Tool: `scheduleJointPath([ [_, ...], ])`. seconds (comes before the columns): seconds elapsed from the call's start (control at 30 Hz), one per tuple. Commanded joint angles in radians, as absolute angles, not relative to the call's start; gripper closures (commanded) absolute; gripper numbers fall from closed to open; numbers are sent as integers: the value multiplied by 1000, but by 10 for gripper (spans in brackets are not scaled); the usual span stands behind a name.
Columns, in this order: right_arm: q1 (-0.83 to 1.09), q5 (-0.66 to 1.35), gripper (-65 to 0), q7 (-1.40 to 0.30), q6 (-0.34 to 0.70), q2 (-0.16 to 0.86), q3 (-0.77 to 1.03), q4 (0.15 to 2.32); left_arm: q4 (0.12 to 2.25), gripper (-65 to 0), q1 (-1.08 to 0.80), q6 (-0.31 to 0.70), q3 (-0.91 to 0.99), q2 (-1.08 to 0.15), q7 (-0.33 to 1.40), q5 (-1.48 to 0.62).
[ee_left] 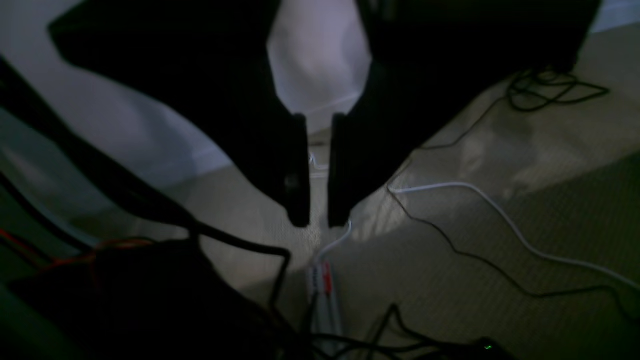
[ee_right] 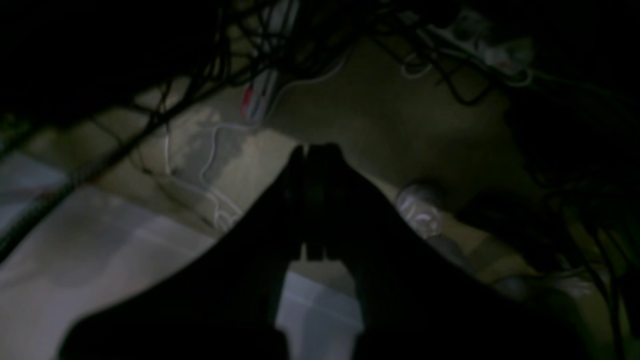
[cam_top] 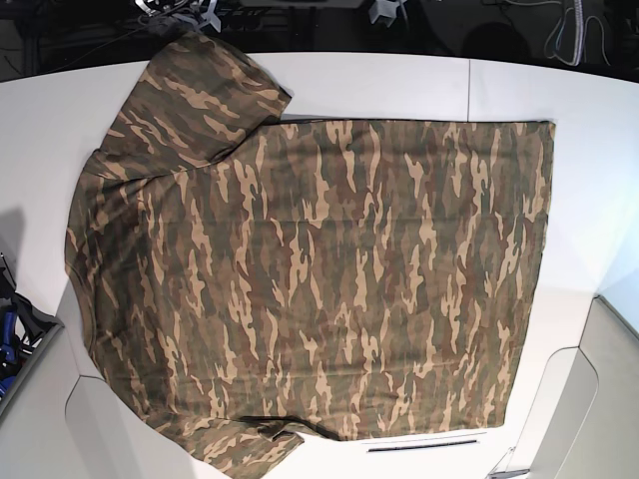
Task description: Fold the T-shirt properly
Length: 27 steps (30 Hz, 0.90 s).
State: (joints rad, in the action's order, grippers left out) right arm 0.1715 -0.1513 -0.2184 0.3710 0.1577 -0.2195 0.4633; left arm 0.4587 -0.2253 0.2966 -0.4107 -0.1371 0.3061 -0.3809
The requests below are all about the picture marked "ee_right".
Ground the white cable on floor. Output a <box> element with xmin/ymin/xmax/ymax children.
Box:
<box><xmin>162</xmin><ymin>50</ymin><xmax>351</xmax><ymax>233</ymax></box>

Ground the white power strip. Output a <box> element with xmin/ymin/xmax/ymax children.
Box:
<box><xmin>240</xmin><ymin>0</ymin><xmax>301</xmax><ymax>123</ymax></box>

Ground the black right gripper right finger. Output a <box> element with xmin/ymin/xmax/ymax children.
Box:
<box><xmin>320</xmin><ymin>143</ymin><xmax>590</xmax><ymax>360</ymax></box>

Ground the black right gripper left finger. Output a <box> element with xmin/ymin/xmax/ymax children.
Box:
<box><xmin>59</xmin><ymin>146</ymin><xmax>304</xmax><ymax>360</ymax></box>

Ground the clear plastic bottle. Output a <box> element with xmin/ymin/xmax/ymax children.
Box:
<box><xmin>395</xmin><ymin>181</ymin><xmax>443</xmax><ymax>240</ymax></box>

